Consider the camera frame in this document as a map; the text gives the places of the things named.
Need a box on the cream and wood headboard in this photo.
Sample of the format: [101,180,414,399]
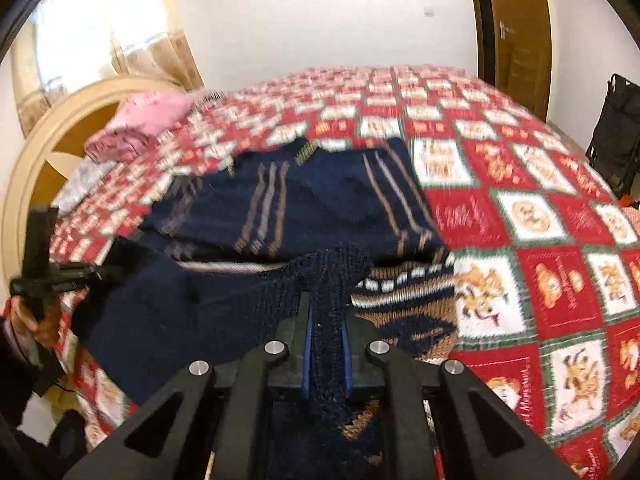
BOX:
[1,75,184,285]

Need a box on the black folded stroller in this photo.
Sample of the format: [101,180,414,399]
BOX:
[586,74,640,198]

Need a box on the folded pink blanket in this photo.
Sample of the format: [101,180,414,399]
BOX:
[84,91,193,164]

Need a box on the red checkered bear bedspread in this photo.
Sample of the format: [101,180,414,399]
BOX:
[52,66,639,479]

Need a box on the beige patterned curtain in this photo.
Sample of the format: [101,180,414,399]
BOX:
[9,0,203,134]

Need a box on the navy patterned knit sweater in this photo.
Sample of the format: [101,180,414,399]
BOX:
[72,138,458,479]

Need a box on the person's left hand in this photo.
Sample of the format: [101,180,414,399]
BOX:
[9,296,61,354]

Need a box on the brown wooden door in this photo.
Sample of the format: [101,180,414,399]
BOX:
[473,0,552,120]

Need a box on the grey floral pillow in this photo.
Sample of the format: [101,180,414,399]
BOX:
[51,156,117,218]

